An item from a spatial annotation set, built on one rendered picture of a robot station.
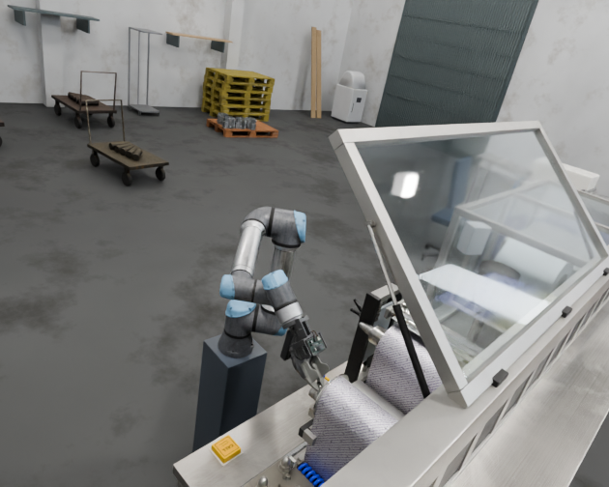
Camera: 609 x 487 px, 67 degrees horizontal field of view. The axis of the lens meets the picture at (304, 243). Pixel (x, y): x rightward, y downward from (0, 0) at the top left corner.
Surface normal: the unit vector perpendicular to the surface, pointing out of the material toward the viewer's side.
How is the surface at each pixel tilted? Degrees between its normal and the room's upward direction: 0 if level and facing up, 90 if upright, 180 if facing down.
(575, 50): 90
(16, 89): 90
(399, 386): 92
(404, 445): 0
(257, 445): 0
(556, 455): 0
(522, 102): 90
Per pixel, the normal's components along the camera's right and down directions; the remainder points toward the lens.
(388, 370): -0.70, 0.22
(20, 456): 0.18, -0.88
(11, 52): 0.64, 0.44
